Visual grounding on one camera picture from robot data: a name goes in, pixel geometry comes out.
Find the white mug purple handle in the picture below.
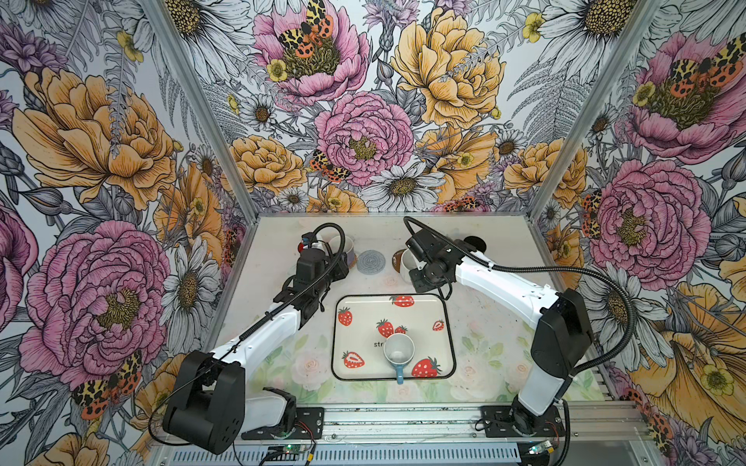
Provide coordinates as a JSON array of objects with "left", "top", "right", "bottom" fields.
[{"left": 343, "top": 236, "right": 357, "bottom": 269}]

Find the black mug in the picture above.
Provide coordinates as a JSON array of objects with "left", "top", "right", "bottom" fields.
[{"left": 464, "top": 235, "right": 487, "bottom": 252}]

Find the scratched dark wooden coaster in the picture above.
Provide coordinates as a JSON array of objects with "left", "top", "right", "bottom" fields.
[{"left": 392, "top": 250, "right": 405, "bottom": 273}]

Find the grey braided coaster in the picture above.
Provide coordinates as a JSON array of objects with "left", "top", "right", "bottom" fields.
[{"left": 357, "top": 250, "right": 387, "bottom": 276}]

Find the white mug blue handle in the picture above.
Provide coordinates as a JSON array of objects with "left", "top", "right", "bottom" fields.
[{"left": 383, "top": 333, "right": 416, "bottom": 384}]

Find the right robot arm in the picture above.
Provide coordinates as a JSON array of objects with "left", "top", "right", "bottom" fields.
[{"left": 406, "top": 229, "right": 592, "bottom": 437}]

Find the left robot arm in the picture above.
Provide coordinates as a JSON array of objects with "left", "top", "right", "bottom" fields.
[{"left": 161, "top": 248, "right": 349, "bottom": 454}]

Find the strawberry print serving tray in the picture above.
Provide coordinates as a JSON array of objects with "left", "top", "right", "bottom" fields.
[{"left": 331, "top": 294, "right": 457, "bottom": 384}]

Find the green circuit board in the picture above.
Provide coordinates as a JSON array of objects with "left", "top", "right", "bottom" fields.
[{"left": 264, "top": 445, "right": 314, "bottom": 461}]

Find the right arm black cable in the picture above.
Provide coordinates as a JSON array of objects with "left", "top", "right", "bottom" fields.
[{"left": 403, "top": 216, "right": 636, "bottom": 466}]

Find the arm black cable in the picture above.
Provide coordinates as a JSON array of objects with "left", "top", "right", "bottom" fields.
[
  {"left": 403, "top": 216, "right": 636, "bottom": 466},
  {"left": 146, "top": 222, "right": 348, "bottom": 447}
]

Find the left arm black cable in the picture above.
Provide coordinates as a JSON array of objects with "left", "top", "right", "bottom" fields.
[{"left": 146, "top": 222, "right": 348, "bottom": 447}]

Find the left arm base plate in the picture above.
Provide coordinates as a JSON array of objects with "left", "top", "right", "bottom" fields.
[{"left": 240, "top": 407, "right": 326, "bottom": 441}]

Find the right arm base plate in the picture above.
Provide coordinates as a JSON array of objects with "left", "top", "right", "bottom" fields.
[{"left": 479, "top": 405, "right": 565, "bottom": 439}]

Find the aluminium front rail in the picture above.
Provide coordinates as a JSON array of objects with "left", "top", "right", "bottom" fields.
[{"left": 153, "top": 401, "right": 654, "bottom": 447}]

